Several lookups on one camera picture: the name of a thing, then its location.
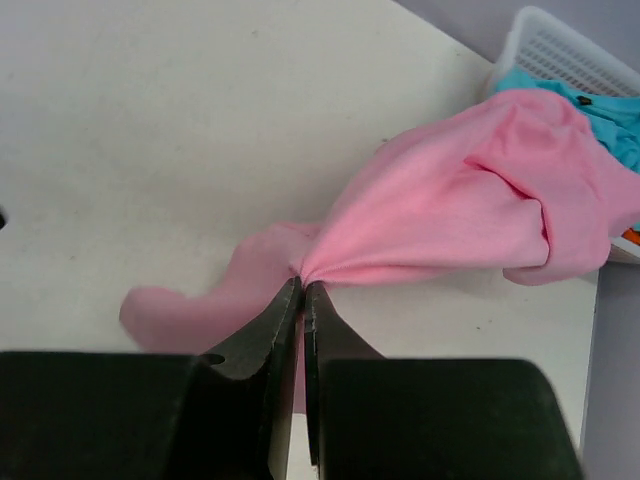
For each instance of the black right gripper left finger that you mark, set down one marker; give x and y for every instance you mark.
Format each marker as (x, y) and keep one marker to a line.
(222, 414)

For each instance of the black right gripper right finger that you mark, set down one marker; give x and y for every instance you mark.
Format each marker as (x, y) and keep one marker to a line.
(373, 417)

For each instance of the white plastic basket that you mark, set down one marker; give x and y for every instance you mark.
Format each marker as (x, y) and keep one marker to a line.
(555, 55)

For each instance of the blue t shirt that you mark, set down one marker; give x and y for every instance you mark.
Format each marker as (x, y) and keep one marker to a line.
(614, 120)

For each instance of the pink t shirt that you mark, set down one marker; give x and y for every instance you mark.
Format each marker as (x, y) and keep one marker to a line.
(423, 206)

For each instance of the orange t shirt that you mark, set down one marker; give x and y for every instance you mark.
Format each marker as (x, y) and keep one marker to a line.
(632, 236)

